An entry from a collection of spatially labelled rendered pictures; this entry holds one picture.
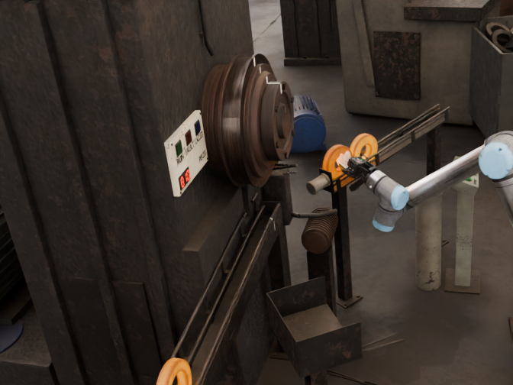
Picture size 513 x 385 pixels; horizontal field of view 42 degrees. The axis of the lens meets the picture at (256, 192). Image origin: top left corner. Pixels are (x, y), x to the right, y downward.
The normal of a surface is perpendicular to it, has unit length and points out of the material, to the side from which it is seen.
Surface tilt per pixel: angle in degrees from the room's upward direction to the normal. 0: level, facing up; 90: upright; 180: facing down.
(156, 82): 90
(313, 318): 5
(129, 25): 90
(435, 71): 90
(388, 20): 90
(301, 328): 5
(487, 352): 0
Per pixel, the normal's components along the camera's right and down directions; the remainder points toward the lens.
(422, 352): -0.11, -0.88
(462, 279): -0.28, 0.47
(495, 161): -0.64, 0.29
